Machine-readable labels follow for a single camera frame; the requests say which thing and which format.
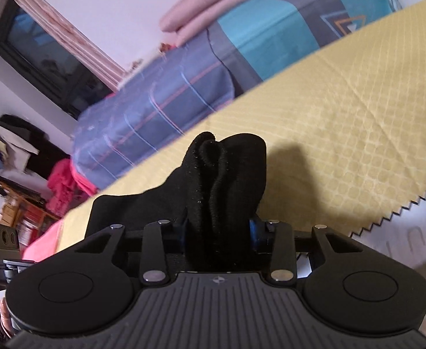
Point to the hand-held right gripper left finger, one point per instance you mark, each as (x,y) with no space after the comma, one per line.
(156,247)

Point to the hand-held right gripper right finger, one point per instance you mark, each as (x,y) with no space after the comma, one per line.
(280,247)

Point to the black pants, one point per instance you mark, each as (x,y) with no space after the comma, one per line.
(213,189)

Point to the person's left hand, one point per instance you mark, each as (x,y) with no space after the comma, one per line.
(6,318)

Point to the wooden shelf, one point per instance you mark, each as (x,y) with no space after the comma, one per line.
(20,214)

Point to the red ruffled cloth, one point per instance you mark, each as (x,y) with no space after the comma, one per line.
(69,189)

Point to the pile of hanging clothes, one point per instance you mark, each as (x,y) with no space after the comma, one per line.
(16,145)

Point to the yellow quilted cloth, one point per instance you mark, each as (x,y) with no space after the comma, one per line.
(325,134)

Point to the white bed sheet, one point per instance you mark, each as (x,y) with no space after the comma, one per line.
(413,232)

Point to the blue plaid and teal quilt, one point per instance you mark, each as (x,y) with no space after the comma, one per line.
(198,80)

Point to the dark window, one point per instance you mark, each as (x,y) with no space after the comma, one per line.
(42,58)

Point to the pink curtain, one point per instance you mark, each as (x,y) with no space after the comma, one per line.
(71,32)

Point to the pale pink folded blanket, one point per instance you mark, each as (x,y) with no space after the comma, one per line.
(202,3)
(213,20)

